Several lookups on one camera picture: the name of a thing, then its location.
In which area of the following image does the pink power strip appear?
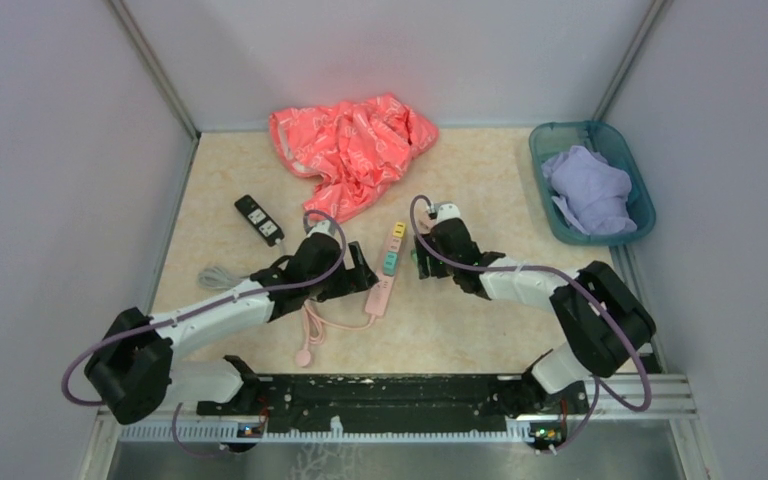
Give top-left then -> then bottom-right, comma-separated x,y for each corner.
365,228 -> 407,319

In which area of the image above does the teal plug adapter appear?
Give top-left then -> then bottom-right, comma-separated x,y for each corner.
382,251 -> 399,277

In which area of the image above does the beige pink plug adapter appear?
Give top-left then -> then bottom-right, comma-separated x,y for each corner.
387,237 -> 402,253

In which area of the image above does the yellow plug adapter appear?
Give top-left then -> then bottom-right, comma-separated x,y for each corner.
392,222 -> 407,238

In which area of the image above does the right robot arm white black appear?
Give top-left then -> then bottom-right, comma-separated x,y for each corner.
415,218 -> 656,412

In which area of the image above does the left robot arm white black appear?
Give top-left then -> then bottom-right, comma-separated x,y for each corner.
84,233 -> 379,425

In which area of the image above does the black power strip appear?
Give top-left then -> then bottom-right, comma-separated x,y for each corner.
234,194 -> 285,247

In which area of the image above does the pink crumpled cloth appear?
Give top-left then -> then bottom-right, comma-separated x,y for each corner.
268,93 -> 440,223

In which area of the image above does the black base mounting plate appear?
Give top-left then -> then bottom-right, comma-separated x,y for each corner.
196,374 -> 588,434

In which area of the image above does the teal plastic basket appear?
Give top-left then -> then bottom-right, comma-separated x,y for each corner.
527,120 -> 656,247

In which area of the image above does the lavender cloth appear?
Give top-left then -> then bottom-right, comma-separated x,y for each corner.
540,145 -> 638,236

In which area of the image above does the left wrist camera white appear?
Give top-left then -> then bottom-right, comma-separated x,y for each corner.
306,220 -> 335,238

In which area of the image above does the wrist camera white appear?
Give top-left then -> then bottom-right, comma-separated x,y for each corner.
426,202 -> 461,226
306,220 -> 335,238

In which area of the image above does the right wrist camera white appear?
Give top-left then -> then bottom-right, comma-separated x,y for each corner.
426,202 -> 461,226

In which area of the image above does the pink power cord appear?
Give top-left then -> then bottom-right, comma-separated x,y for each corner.
293,299 -> 379,369

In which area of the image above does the grey power cord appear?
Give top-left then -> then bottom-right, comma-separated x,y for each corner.
197,254 -> 293,293

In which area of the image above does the white slotted cable duct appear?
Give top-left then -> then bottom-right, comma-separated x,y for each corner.
119,417 -> 534,444

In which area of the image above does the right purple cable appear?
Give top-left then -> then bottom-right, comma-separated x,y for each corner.
409,193 -> 654,455

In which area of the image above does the purple cable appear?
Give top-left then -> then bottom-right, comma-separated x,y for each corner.
60,209 -> 348,460
409,193 -> 654,455

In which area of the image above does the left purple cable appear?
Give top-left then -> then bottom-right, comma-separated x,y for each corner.
60,209 -> 348,460

